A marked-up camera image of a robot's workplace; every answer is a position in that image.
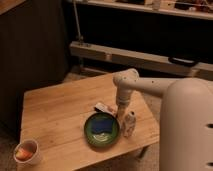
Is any white eraser with red sleeve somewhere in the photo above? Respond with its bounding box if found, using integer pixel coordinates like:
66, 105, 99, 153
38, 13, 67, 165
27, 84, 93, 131
94, 102, 116, 115

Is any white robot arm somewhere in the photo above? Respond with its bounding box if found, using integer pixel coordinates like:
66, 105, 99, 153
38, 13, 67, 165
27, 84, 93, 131
113, 68, 213, 171

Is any small white bottle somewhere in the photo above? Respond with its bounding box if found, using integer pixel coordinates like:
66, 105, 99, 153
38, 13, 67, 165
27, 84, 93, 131
123, 111, 136, 137

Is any blue sponge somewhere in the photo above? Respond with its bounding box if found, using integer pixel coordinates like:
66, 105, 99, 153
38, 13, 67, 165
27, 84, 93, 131
91, 118, 113, 134

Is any green round plate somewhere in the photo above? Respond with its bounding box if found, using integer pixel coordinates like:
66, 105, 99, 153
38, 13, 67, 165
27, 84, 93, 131
84, 112, 120, 148

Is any long wooden beam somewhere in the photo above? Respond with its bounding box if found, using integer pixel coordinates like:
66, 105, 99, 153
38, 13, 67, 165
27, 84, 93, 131
69, 41, 213, 80

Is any wooden table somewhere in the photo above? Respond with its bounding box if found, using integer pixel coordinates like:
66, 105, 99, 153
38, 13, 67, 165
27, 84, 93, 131
17, 74, 159, 171

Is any metal pole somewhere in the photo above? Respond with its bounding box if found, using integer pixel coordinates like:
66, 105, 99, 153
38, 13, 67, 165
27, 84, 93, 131
72, 0, 84, 45

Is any white cup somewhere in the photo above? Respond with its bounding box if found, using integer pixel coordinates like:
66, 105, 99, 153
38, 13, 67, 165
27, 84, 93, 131
13, 139, 42, 165

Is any orange object in cup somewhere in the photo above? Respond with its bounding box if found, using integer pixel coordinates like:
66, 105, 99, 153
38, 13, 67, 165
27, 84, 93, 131
16, 148, 33, 160

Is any upper wooden shelf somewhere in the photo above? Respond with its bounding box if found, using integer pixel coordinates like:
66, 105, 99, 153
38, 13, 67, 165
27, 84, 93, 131
66, 0, 213, 21

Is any black handle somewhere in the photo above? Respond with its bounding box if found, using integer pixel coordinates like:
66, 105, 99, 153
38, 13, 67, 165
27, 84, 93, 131
168, 57, 199, 67

